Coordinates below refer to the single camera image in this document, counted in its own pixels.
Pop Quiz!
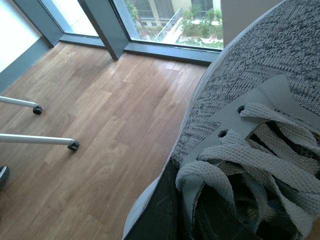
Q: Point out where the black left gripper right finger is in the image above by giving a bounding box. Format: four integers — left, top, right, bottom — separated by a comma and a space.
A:
196, 192, 253, 240

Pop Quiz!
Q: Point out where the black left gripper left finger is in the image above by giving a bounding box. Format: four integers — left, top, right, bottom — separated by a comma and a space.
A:
126, 160, 179, 240

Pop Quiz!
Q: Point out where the grey sneaker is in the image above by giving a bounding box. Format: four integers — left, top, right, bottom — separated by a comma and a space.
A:
123, 0, 320, 240

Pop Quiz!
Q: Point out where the black sneaker of bystander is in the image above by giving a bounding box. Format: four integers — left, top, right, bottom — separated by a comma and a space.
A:
0, 165, 11, 189

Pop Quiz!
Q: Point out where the grey chair with white frame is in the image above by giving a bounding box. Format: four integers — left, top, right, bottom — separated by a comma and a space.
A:
0, 96, 80, 152

